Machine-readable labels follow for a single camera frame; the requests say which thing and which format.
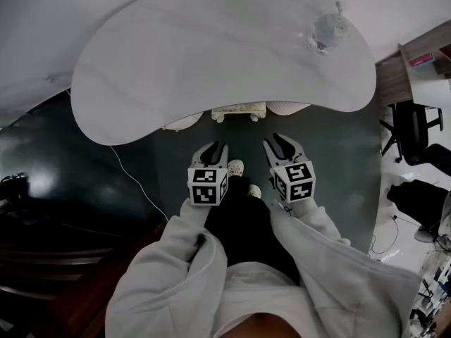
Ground person's black trousers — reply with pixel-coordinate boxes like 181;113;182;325
206;176;302;287

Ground white shirt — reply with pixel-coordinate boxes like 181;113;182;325
214;261;319;331

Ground white curved desk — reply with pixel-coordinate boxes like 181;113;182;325
70;0;377;148

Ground person's left forearm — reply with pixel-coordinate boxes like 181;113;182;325
168;197;227;261

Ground cream upholstered stool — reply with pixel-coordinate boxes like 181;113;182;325
210;102;268;124

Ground wooden shelf unit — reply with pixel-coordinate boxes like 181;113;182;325
375;21;451;109

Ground person's right forearm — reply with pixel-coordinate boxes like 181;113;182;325
270;195;353;250

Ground white zip jacket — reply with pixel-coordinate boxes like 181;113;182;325
105;195;423;338

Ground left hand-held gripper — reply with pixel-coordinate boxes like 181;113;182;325
187;141;230;207

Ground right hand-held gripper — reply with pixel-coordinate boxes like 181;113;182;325
262;132;316;204

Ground white floor cable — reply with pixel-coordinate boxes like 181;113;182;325
65;88;170;223

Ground clear glass bottle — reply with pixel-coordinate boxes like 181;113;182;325
305;0;351;57

